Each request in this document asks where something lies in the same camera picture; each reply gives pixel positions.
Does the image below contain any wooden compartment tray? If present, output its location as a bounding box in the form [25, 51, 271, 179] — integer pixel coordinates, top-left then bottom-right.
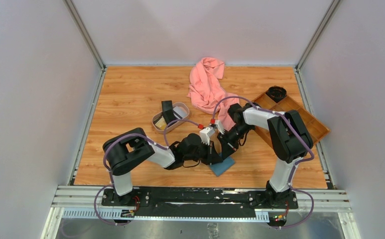
[250, 91, 331, 149]

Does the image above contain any aluminium rail frame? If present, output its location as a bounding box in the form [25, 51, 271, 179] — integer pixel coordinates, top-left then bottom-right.
[40, 186, 361, 239]

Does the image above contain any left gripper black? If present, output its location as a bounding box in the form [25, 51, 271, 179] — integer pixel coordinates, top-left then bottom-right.
[183, 140, 223, 165]

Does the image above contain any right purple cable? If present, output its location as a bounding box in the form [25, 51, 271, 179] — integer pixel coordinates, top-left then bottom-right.
[210, 96, 316, 230]

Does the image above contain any blue leather card holder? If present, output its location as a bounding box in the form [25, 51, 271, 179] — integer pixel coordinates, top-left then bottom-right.
[209, 156, 235, 177]

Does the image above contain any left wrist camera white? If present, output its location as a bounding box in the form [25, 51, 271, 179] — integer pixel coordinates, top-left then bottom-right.
[199, 126, 216, 145]

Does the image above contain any gold card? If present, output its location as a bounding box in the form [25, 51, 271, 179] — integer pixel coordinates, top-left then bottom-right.
[154, 118, 167, 130]

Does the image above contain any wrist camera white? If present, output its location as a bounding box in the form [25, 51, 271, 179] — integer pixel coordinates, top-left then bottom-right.
[199, 126, 216, 145]
[211, 119, 225, 134]

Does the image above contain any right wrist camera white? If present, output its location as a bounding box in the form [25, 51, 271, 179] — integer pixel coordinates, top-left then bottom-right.
[211, 119, 225, 134]

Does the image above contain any purple cable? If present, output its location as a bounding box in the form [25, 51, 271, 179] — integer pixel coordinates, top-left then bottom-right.
[93, 119, 203, 227]
[210, 96, 316, 230]

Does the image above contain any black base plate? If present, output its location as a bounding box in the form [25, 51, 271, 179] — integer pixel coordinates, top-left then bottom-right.
[100, 187, 298, 218]

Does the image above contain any pink cloth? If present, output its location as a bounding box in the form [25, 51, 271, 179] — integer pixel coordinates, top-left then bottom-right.
[187, 57, 240, 130]

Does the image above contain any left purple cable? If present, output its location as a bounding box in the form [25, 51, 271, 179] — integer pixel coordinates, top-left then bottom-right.
[93, 119, 203, 227]

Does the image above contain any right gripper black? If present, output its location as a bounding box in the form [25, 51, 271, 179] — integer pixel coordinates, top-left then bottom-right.
[217, 124, 254, 160]

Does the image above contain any black card left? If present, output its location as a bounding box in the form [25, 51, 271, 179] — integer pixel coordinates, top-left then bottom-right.
[161, 100, 177, 125]

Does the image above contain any pink oval tray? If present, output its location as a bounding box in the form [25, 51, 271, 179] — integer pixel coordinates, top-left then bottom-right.
[151, 101, 190, 134]

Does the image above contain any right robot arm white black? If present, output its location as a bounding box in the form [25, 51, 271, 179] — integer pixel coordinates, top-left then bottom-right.
[217, 103, 315, 208]

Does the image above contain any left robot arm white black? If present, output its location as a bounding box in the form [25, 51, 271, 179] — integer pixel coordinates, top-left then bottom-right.
[103, 127, 223, 206]

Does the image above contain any black tape roll upper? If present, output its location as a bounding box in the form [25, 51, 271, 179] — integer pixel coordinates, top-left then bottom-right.
[266, 86, 287, 103]

